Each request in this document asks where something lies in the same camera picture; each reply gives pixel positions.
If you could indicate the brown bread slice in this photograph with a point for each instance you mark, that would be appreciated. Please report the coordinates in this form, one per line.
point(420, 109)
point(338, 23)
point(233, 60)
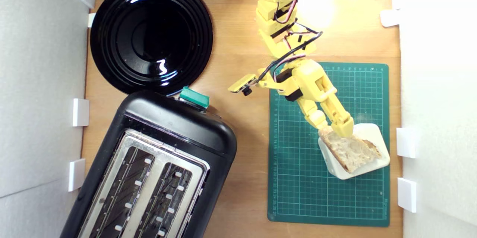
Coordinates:
point(354, 152)

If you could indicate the green toaster lever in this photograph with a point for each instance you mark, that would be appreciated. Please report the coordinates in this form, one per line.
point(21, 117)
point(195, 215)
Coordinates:
point(193, 97)

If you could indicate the black two-slot toaster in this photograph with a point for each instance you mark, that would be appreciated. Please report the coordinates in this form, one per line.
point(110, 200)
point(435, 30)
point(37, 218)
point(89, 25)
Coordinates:
point(179, 126)

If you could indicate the white rounded block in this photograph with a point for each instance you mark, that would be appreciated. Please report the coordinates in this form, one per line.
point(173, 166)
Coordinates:
point(372, 133)

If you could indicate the green cutting mat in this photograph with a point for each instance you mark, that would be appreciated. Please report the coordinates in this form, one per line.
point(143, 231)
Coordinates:
point(298, 174)

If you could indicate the black round plate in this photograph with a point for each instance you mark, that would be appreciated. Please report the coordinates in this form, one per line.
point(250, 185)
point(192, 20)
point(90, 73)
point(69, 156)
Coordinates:
point(149, 36)

